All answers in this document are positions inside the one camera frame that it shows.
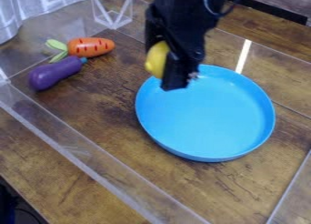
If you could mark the clear acrylic enclosure wall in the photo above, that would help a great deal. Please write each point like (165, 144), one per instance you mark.
(76, 154)

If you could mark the grey white curtain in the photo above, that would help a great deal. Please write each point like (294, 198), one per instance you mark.
(18, 10)

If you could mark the yellow toy lemon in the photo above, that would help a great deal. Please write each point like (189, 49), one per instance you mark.
(157, 58)

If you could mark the purple toy eggplant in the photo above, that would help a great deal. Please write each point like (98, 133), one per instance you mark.
(48, 75)

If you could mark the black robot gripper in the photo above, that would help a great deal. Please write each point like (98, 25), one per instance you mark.
(181, 22)

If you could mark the blue round tray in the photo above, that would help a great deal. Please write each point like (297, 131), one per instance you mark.
(211, 122)

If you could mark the black bar in background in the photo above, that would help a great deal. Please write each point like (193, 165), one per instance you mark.
(294, 10)

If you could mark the orange toy carrot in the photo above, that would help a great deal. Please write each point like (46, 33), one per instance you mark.
(82, 47)

